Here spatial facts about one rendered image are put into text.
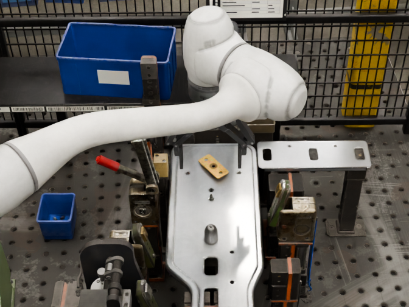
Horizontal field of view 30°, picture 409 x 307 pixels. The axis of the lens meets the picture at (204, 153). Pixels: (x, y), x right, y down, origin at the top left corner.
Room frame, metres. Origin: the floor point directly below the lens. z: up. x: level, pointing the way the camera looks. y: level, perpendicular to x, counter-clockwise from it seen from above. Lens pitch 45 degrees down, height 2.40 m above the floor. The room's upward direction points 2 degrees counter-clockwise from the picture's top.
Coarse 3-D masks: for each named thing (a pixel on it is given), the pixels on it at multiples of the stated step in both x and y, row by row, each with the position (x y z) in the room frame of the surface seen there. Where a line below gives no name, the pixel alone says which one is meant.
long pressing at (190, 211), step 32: (192, 160) 1.39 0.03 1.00; (224, 160) 1.39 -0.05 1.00; (256, 160) 1.39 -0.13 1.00; (192, 192) 1.28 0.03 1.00; (224, 192) 1.28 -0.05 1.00; (256, 192) 1.28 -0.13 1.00; (192, 224) 1.18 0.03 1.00; (224, 224) 1.17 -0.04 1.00; (256, 224) 1.17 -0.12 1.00; (192, 256) 1.08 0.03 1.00; (224, 256) 1.08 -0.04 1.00; (256, 256) 1.08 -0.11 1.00; (192, 288) 0.99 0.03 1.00; (224, 288) 0.99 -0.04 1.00
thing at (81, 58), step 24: (72, 24) 1.79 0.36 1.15; (96, 24) 1.78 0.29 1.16; (120, 24) 1.78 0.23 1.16; (72, 48) 1.77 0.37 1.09; (96, 48) 1.78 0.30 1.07; (120, 48) 1.78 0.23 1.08; (144, 48) 1.77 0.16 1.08; (168, 48) 1.76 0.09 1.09; (72, 72) 1.63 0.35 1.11; (96, 72) 1.62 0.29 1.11; (120, 72) 1.61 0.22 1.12; (168, 72) 1.61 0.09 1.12; (120, 96) 1.62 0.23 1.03; (168, 96) 1.60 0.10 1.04
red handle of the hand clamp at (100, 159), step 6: (102, 156) 1.27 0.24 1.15; (96, 162) 1.26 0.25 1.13; (102, 162) 1.25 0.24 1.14; (108, 162) 1.26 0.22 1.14; (114, 162) 1.26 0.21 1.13; (108, 168) 1.25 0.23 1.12; (114, 168) 1.25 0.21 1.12; (120, 168) 1.26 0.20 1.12; (126, 168) 1.26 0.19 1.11; (126, 174) 1.25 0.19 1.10; (132, 174) 1.25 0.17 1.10; (138, 174) 1.26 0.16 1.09; (144, 180) 1.25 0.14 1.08
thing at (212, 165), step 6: (204, 156) 1.39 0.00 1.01; (210, 156) 1.39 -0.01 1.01; (204, 162) 1.37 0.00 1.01; (210, 162) 1.37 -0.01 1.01; (216, 162) 1.37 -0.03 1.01; (210, 168) 1.35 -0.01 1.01; (216, 168) 1.35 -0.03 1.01; (222, 168) 1.35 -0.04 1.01; (216, 174) 1.33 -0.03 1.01; (222, 174) 1.33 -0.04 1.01
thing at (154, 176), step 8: (136, 144) 1.24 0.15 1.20; (144, 144) 1.27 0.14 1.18; (152, 144) 1.25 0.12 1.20; (136, 152) 1.24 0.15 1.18; (144, 152) 1.24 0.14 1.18; (144, 160) 1.24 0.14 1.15; (152, 160) 1.28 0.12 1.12; (144, 168) 1.24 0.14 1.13; (152, 168) 1.27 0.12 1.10; (144, 176) 1.24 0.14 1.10; (152, 176) 1.24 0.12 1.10
